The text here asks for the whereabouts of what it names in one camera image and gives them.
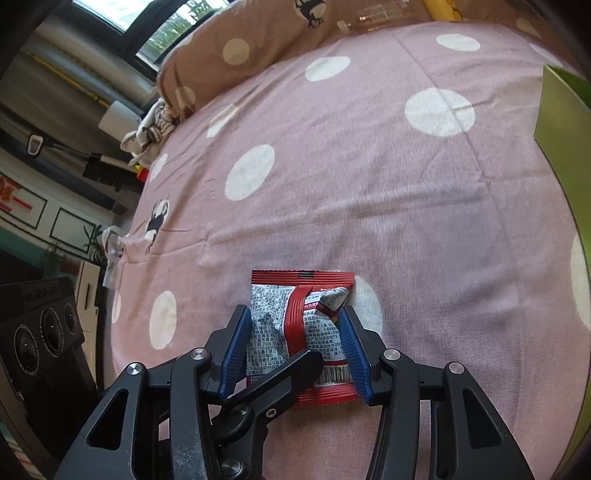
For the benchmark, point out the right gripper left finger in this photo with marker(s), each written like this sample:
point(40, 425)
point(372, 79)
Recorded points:
point(154, 423)

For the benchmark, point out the black framed window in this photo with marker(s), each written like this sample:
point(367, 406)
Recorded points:
point(140, 32)

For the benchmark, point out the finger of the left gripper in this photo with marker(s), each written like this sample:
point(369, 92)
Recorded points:
point(240, 429)

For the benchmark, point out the clear plastic bottle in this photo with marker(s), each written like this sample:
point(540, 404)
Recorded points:
point(380, 16)

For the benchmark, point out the red snack packet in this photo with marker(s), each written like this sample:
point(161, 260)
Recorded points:
point(293, 310)

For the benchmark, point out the striped white cloth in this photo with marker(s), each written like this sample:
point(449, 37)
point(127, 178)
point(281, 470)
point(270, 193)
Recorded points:
point(145, 142)

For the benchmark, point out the red fries box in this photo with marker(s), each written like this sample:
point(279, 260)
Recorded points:
point(142, 173)

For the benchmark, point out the brown polka dot bolster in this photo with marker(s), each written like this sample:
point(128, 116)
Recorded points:
point(243, 39)

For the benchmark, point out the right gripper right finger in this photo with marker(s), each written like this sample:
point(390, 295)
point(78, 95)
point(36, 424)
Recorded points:
point(469, 438)

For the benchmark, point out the pink polka dot sheet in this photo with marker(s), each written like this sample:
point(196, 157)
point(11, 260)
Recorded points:
point(408, 158)

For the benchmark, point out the yellow bear bottle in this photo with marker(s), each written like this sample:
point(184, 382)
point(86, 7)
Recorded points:
point(443, 10)

